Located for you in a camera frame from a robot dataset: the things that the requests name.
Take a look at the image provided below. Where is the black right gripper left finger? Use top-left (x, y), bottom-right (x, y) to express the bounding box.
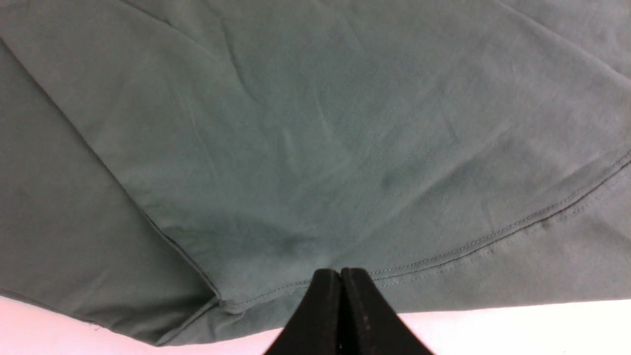
top-left (266, 269), bottom-right (341, 355)

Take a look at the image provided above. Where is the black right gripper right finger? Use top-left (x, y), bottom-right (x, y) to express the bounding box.
top-left (340, 268), bottom-right (432, 355)

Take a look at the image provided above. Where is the green long sleeve shirt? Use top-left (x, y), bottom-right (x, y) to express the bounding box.
top-left (1, 0), bottom-right (631, 346)

